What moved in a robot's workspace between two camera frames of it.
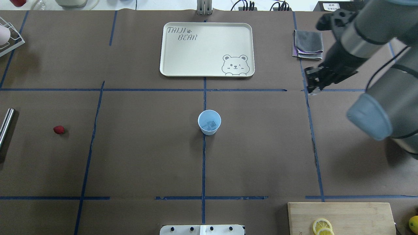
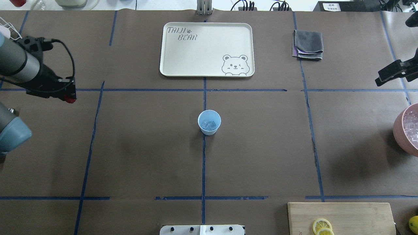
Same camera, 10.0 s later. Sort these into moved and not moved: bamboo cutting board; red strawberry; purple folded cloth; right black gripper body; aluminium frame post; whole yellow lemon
Moved: red strawberry; right black gripper body
Not moved: whole yellow lemon; aluminium frame post; bamboo cutting board; purple folded cloth
